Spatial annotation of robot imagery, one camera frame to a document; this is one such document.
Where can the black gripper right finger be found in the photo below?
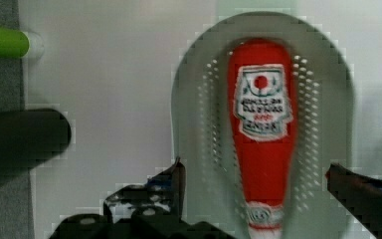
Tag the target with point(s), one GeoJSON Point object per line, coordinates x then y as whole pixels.
{"type": "Point", "coordinates": [359, 194]}

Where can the black round cup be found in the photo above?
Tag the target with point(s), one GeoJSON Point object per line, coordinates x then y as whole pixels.
{"type": "Point", "coordinates": [32, 136]}

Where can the red ketchup bottle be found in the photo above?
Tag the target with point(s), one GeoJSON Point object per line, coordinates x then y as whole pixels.
{"type": "Point", "coordinates": [263, 116]}

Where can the green oval strainer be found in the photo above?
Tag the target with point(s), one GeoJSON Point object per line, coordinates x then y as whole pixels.
{"type": "Point", "coordinates": [202, 131]}

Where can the green toy pear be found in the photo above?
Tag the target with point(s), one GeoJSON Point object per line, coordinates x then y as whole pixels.
{"type": "Point", "coordinates": [13, 43]}

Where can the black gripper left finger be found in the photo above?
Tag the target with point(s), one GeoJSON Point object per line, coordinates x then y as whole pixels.
{"type": "Point", "coordinates": [145, 211]}

